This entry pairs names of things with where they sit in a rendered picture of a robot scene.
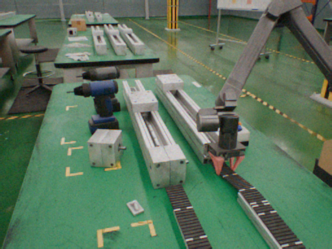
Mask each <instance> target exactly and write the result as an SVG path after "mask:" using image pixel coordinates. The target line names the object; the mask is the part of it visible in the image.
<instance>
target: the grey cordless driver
mask: <svg viewBox="0 0 332 249"><path fill-rule="evenodd" d="M76 77H82V78H83V80H90V81H91V82H94V81H96V80H97V81H103V80H115V79H116V78H119V77H120V72H119V68H118V67H115V68H114V67H105V68H95V69H90V70H89V71H86V72H85V73H82V75H81V76H76ZM108 96H110V98H111V101H112V106H113V110H112V112H120V111H121V103H120V102H119V101H118V99H116V96H115V94H113V95H108ZM93 105H94V107H95V111H96V112H97V114H98V115H99V113H98V108H97V105H95V103H93Z"/></svg>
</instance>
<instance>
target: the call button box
mask: <svg viewBox="0 0 332 249"><path fill-rule="evenodd" d="M241 126H242V125H241ZM249 136H250V133H249V131H248V130H247V129H246V128H245V127H244V126H242V129H240V130H238V133H237V140H238V142H240V143H241V144H242V145H244V146H248V145H249Z"/></svg>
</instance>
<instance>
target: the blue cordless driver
mask: <svg viewBox="0 0 332 249"><path fill-rule="evenodd" d="M117 92H119V86H118V83H117V81H116V80H113V81H112V80H103V81H98V82H89V84H88V83H83V84H82V85H81V86H79V87H75V88H74V91H67V93H74V95H76V96H84V98H86V97H90V96H91V97H94V98H93V101H94V103H95V105H97V108H98V113H99V115H92V116H91V118H92V119H88V126H89V129H90V131H91V134H92V135H93V134H94V133H95V131H97V129H107V130H119V122H118V120H117V118H116V117H115V116H114V114H113V112H112V110H113V106H112V101H111V98H110V96H108V95H113V94H114V93H115V94H117Z"/></svg>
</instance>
